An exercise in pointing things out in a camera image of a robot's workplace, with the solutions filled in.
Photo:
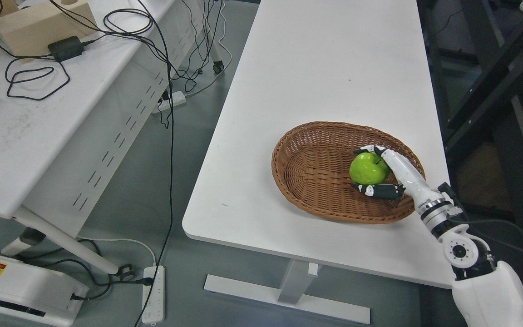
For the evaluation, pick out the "black power adapter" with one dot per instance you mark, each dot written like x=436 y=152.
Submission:
x=66 y=49

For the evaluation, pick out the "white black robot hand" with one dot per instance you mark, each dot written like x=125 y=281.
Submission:
x=410 y=181

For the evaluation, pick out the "white power strip far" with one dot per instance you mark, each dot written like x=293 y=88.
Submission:
x=163 y=105

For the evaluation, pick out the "white robot base unit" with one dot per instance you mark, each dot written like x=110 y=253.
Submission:
x=39 y=294

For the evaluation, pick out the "white side desk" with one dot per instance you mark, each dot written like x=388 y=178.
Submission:
x=62 y=142

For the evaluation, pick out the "brown wicker basket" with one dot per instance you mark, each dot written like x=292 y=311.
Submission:
x=310 y=165

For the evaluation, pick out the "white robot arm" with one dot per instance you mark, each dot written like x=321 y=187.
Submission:
x=487 y=291

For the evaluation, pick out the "green apple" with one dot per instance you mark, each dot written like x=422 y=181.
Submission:
x=368 y=168

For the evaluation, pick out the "white power strip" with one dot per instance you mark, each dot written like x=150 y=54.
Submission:
x=154 y=296
x=163 y=105

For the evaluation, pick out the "white table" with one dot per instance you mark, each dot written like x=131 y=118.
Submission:
x=318 y=79

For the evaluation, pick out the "black metal shelf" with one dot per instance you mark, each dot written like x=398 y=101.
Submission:
x=475 y=56

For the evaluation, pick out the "white power strip near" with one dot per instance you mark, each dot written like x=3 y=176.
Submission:
x=154 y=296

